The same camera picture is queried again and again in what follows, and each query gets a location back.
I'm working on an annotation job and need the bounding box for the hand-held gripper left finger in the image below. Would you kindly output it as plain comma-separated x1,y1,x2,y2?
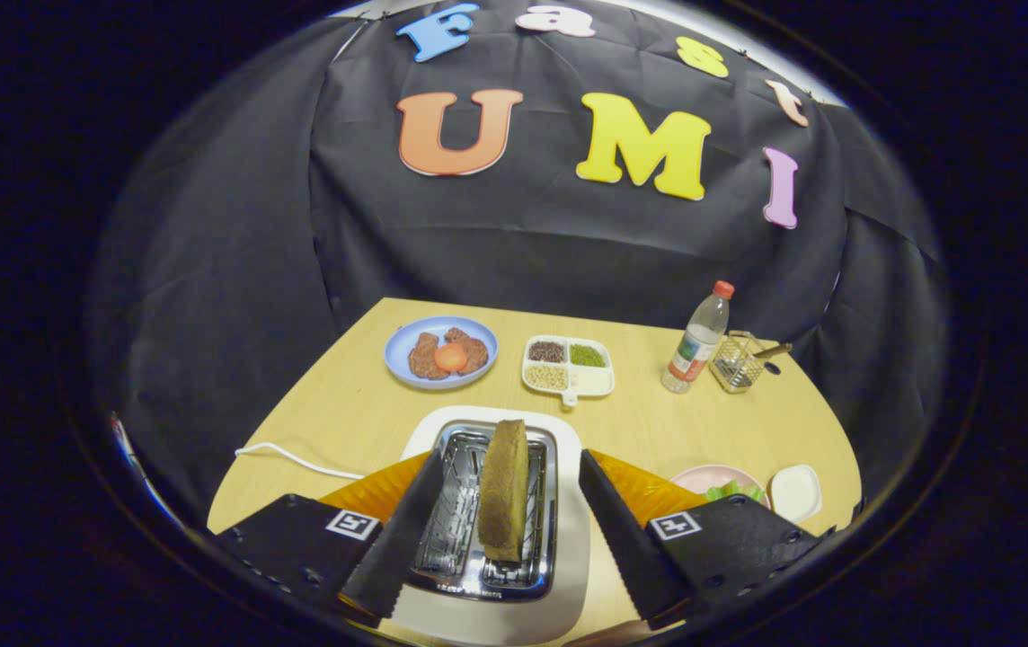
213,449,443,623

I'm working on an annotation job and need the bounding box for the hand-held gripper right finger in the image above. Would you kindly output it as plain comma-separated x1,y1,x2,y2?
577,449,825,630

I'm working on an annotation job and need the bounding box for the brown bread slice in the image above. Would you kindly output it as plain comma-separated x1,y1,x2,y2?
477,419,530,564

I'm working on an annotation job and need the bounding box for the green lettuce leaf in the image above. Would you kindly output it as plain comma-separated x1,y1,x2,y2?
703,480,767,505

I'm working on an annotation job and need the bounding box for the white toaster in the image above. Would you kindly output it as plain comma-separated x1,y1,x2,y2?
384,405,591,646

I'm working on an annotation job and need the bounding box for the pink round plate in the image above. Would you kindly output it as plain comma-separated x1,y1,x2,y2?
669,465,763,498

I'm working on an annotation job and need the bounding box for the white divided bean tray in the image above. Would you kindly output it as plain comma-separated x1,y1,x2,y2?
521,335,616,408

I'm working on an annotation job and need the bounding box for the brown steak piece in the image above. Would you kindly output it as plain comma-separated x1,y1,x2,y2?
444,327,489,375
408,332,448,380

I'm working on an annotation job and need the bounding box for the blue round plate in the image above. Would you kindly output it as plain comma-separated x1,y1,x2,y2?
384,315,499,390

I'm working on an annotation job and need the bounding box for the white square dish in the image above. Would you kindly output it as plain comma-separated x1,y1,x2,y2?
769,464,823,525

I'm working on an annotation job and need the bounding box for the clear plastic water bottle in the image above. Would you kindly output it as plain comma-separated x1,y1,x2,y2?
660,280,736,394

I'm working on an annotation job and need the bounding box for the white toaster cable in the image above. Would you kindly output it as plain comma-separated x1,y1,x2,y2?
235,442,368,481

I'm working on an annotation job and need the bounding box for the wire mesh utensil holder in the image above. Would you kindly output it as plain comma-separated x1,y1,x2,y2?
709,331,771,394

